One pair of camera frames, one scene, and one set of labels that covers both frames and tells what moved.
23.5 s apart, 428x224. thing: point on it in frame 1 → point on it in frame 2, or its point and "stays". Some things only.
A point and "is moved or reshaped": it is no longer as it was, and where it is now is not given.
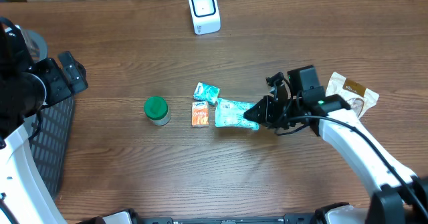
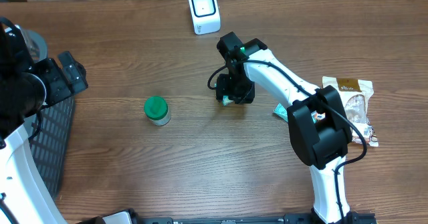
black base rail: (317, 217) stays
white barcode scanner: (204, 9) stays
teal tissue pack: (206, 93) → (226, 100)
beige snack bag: (360, 98) is moved or reshaped
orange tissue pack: (200, 114) is moved or reshaped
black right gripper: (262, 108) → (225, 89)
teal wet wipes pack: (230, 113) is moved or reshaped
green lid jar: (158, 110) stays
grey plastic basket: (50, 131) stays
